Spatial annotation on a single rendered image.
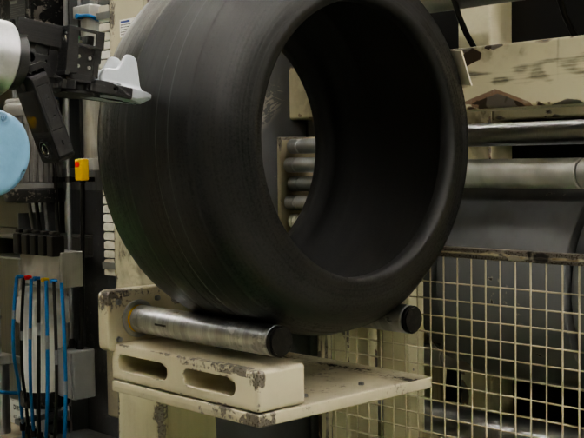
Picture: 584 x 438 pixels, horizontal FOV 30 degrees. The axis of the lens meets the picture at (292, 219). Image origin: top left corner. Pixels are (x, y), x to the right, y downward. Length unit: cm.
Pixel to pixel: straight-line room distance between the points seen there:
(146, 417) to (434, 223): 60
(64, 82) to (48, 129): 6
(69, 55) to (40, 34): 4
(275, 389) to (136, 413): 45
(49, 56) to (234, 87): 24
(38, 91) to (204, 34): 24
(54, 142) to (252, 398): 44
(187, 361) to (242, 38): 49
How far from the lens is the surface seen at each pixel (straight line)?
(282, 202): 217
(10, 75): 133
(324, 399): 160
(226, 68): 143
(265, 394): 151
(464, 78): 178
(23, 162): 118
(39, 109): 137
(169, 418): 189
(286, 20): 149
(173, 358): 165
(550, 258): 178
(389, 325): 173
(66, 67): 137
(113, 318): 176
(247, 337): 154
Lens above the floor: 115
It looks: 3 degrees down
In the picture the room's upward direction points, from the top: 1 degrees counter-clockwise
